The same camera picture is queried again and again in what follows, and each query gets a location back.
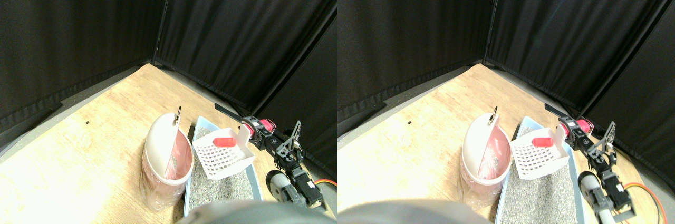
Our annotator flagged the white scoop with red handle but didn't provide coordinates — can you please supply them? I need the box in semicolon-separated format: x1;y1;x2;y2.
510;119;594;180
192;119;276;181

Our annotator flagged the black curtain stand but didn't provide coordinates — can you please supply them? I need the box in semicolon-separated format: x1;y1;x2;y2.
152;0;173;65
481;0;503;65
214;5;338;122
544;0;675;122

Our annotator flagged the blue litter tray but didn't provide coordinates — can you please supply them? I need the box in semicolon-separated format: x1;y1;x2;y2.
184;116;264;218
495;116;585;224

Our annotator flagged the white bin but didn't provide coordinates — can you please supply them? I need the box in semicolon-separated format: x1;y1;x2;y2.
140;106;194;213
460;106;514;212

